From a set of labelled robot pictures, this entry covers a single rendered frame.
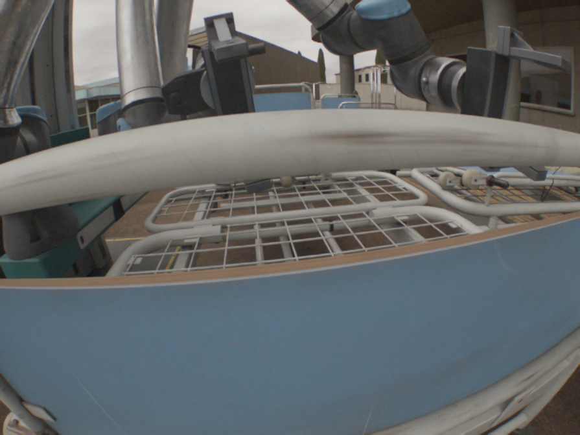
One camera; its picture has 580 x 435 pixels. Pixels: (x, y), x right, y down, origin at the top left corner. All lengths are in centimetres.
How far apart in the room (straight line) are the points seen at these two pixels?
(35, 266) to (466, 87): 77
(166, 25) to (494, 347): 92
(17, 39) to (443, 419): 65
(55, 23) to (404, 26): 96
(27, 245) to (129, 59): 39
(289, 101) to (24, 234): 186
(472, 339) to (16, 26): 57
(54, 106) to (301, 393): 98
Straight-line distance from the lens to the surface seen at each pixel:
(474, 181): 90
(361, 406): 22
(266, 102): 209
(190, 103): 41
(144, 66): 55
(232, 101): 35
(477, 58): 43
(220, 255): 162
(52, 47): 106
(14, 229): 62
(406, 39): 52
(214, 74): 34
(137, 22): 61
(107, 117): 97
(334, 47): 64
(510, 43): 41
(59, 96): 100
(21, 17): 45
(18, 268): 65
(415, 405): 27
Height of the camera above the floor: 79
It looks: 23 degrees down
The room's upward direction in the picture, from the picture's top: 3 degrees counter-clockwise
